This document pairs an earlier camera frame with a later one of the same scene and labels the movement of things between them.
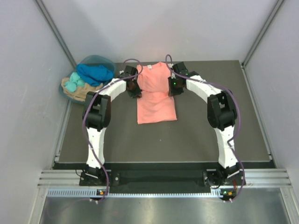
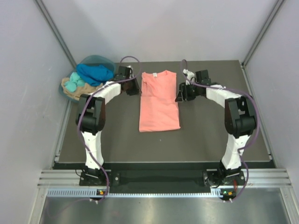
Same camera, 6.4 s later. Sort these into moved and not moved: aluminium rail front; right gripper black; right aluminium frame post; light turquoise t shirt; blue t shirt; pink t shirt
Moved: pink t shirt; right gripper black
Not moved: aluminium rail front; blue t shirt; right aluminium frame post; light turquoise t shirt
